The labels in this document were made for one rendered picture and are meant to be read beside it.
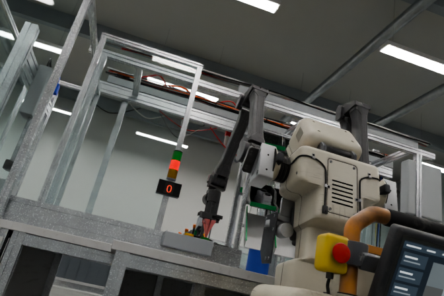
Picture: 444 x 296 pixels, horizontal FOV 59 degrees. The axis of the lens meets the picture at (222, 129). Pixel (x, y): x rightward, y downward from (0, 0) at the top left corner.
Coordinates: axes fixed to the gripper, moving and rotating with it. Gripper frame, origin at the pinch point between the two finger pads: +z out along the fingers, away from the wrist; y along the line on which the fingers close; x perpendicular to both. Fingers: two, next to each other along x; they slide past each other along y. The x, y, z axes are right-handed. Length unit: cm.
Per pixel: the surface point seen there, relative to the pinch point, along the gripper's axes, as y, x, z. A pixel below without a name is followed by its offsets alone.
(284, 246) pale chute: -43.2, -17.1, -5.6
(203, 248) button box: 0.5, 3.2, 5.8
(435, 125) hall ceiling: -635, -573, -454
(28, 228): 68, 4, 13
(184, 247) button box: 8.7, 3.2, 7.0
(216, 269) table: 1.7, 35.1, 14.0
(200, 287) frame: -1.5, 2.5, 20.6
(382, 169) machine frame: -173, -124, -106
